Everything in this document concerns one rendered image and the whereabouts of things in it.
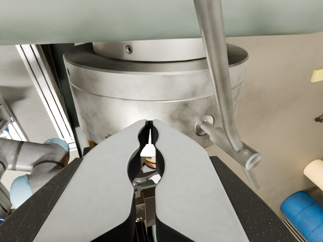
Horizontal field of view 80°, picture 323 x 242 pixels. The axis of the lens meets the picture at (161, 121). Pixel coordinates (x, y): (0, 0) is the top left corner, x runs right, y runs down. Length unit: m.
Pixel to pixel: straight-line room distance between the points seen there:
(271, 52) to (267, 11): 1.78
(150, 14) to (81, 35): 0.07
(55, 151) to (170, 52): 0.41
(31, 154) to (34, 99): 0.85
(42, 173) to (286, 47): 2.02
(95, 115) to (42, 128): 1.20
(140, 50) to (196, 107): 0.10
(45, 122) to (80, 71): 1.19
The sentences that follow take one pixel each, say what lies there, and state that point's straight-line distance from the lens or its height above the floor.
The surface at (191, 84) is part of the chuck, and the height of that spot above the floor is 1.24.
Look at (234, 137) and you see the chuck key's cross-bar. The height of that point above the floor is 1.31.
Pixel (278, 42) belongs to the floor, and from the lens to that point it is 2.05.
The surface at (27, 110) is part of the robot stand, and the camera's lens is 1.44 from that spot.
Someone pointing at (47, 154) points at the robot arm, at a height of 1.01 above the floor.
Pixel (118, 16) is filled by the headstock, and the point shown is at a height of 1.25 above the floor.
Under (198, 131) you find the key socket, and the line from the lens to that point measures 0.28.
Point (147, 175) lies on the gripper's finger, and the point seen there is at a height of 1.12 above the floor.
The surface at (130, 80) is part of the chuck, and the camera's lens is 0.23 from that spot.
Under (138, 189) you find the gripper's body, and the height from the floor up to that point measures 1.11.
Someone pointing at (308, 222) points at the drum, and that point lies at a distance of 3.76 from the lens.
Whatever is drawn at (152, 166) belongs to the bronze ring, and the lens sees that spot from 0.47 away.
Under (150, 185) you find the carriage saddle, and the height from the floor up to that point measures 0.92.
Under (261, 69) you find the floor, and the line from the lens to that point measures 2.02.
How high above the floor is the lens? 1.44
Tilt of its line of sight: 56 degrees down
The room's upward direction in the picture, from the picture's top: 151 degrees clockwise
